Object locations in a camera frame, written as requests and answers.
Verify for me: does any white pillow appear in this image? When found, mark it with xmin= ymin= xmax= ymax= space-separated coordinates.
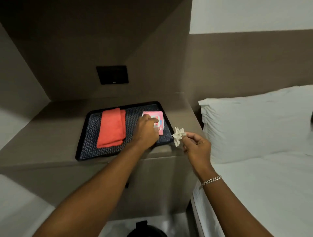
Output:
xmin=198 ymin=85 xmax=313 ymax=164

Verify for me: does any brown bedside cabinet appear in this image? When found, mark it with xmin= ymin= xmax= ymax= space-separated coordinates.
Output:
xmin=0 ymin=96 xmax=206 ymax=221

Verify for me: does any folded orange towel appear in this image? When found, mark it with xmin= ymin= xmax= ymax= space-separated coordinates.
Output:
xmin=97 ymin=108 xmax=126 ymax=148

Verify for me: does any black trash bin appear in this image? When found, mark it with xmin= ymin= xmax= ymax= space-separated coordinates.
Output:
xmin=127 ymin=220 xmax=169 ymax=237

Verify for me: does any black wall switch panel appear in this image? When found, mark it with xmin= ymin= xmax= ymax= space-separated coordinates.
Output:
xmin=96 ymin=65 xmax=129 ymax=85

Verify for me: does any silver chain bracelet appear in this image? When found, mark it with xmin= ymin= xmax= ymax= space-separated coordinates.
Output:
xmin=199 ymin=175 xmax=222 ymax=189

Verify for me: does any white tissue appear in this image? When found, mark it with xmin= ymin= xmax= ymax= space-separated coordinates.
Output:
xmin=172 ymin=127 xmax=187 ymax=147

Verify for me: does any person's right forearm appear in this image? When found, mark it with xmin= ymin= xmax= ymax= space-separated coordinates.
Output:
xmin=199 ymin=168 xmax=274 ymax=237

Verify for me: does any pink wet wipes packet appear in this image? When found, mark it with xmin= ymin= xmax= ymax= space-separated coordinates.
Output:
xmin=142 ymin=111 xmax=165 ymax=136

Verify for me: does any black patterned tray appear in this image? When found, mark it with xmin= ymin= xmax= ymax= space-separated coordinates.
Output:
xmin=75 ymin=101 xmax=175 ymax=161

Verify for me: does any person's right hand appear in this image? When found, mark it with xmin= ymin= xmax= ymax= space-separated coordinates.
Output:
xmin=182 ymin=131 xmax=212 ymax=177

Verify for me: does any person's left forearm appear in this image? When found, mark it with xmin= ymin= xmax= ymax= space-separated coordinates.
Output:
xmin=33 ymin=140 xmax=150 ymax=237

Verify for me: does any person's left hand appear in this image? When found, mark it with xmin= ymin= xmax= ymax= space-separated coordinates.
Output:
xmin=132 ymin=114 xmax=161 ymax=148

